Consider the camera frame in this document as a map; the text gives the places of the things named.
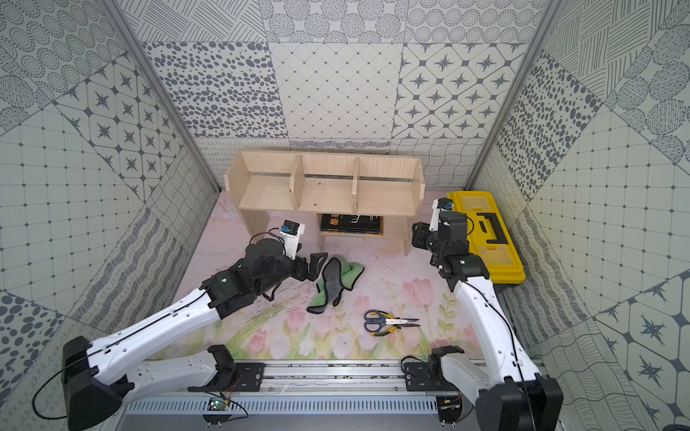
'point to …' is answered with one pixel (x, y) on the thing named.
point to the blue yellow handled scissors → (381, 322)
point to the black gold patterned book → (352, 224)
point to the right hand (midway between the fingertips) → (418, 229)
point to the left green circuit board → (216, 404)
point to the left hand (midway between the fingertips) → (313, 244)
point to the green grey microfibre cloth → (338, 274)
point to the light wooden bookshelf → (351, 185)
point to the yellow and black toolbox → (488, 235)
